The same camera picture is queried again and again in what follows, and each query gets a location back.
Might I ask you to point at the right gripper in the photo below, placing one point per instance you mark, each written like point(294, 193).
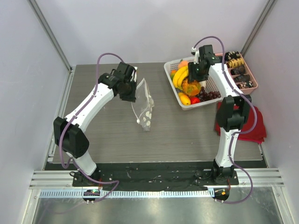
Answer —
point(195, 74)

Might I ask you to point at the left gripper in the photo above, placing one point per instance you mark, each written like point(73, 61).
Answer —
point(132, 97)

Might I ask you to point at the orange toy pineapple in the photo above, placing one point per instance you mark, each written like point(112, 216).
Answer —
point(191, 89)

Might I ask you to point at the clear spotted zip bag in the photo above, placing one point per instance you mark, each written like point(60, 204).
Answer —
point(143, 106)

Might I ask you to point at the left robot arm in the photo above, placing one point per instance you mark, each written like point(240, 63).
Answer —
point(69, 132)

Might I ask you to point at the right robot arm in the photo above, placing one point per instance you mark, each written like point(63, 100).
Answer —
point(233, 112)

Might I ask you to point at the yellow banana bunch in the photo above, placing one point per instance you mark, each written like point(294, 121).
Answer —
point(180, 76)

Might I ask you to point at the peach fruit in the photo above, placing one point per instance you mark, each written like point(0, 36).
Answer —
point(182, 64)

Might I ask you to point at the white plastic fruit basket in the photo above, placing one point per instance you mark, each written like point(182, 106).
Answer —
point(209, 85)

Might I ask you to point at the small orange fruit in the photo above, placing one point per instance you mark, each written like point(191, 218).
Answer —
point(172, 74)

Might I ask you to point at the purple grape bunch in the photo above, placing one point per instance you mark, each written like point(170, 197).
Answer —
point(206, 96)

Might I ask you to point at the red strawberry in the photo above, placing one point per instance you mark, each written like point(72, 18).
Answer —
point(194, 100)

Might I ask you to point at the yellow orange mango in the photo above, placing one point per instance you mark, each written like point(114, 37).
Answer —
point(185, 100)

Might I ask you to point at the pink divided tray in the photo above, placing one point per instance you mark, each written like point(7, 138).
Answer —
point(240, 72)

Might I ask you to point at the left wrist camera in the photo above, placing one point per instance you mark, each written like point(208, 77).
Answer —
point(134, 74)

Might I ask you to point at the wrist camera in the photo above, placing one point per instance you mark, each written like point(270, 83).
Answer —
point(195, 53)
point(134, 74)

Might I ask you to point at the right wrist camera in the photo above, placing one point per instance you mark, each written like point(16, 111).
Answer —
point(195, 53)

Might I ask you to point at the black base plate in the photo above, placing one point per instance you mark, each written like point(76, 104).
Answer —
point(160, 176)

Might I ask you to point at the white slotted cable duct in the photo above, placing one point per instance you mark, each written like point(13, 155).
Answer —
point(91, 193)

